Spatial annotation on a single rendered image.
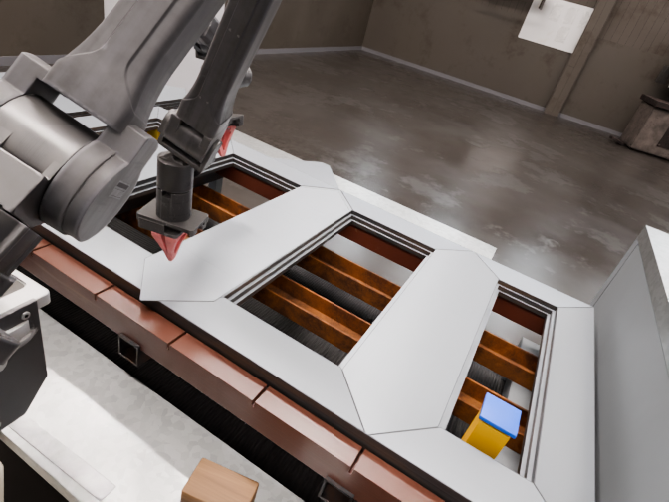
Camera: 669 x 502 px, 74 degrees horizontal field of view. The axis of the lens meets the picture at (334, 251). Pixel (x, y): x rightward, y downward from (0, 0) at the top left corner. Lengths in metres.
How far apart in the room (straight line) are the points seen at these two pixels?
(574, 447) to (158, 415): 0.72
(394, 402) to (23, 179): 0.61
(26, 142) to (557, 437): 0.83
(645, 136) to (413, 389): 9.56
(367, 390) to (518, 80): 10.58
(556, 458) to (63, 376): 0.87
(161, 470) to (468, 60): 10.87
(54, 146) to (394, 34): 11.42
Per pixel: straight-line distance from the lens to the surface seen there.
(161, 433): 0.88
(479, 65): 11.23
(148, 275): 0.91
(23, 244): 0.36
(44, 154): 0.37
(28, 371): 0.63
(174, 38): 0.38
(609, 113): 11.23
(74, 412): 0.92
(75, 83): 0.38
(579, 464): 0.88
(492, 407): 0.80
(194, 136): 0.70
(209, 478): 0.78
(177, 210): 0.78
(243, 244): 1.02
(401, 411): 0.77
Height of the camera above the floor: 1.41
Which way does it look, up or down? 31 degrees down
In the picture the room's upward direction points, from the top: 16 degrees clockwise
